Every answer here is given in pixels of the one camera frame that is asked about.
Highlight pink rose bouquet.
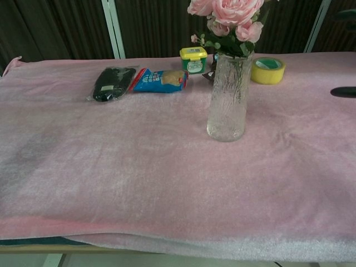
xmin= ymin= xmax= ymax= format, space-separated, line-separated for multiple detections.
xmin=187 ymin=0 xmax=265 ymax=61

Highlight clear textured glass vase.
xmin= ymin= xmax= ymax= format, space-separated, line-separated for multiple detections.
xmin=206 ymin=52 xmax=254 ymax=143

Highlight pink fleece table cloth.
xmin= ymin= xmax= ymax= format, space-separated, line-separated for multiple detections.
xmin=0 ymin=51 xmax=356 ymax=264

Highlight blue snack bag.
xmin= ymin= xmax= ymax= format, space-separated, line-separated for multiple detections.
xmin=130 ymin=68 xmax=190 ymax=94

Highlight dark brown snack bag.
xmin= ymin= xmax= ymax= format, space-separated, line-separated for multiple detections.
xmin=202 ymin=53 xmax=220 ymax=82

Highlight yellow lidded green container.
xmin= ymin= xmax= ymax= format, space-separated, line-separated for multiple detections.
xmin=179 ymin=47 xmax=209 ymax=75

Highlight black gloves in plastic bag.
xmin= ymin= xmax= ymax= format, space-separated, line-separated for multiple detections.
xmin=85 ymin=65 xmax=141 ymax=103

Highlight yellow tape roll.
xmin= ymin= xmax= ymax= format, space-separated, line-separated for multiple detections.
xmin=250 ymin=57 xmax=286 ymax=85

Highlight dark wooden divider panel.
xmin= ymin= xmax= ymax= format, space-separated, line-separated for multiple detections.
xmin=315 ymin=0 xmax=356 ymax=53
xmin=254 ymin=0 xmax=332 ymax=54
xmin=115 ymin=0 xmax=217 ymax=58
xmin=0 ymin=0 xmax=126 ymax=77

